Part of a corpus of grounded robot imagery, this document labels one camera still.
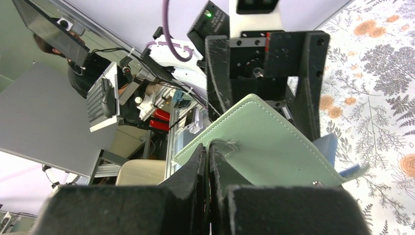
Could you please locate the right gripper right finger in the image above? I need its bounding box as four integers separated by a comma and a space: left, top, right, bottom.
207, 140, 370, 235

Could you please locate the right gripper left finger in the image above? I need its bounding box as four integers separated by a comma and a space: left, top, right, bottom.
32, 144, 208, 235

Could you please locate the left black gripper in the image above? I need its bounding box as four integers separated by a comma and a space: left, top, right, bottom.
205, 30, 330, 141

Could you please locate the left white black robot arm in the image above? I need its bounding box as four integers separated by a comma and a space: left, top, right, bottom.
187, 0, 330, 141

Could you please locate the green leather card holder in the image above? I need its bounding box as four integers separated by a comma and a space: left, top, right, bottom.
173, 94, 369, 188

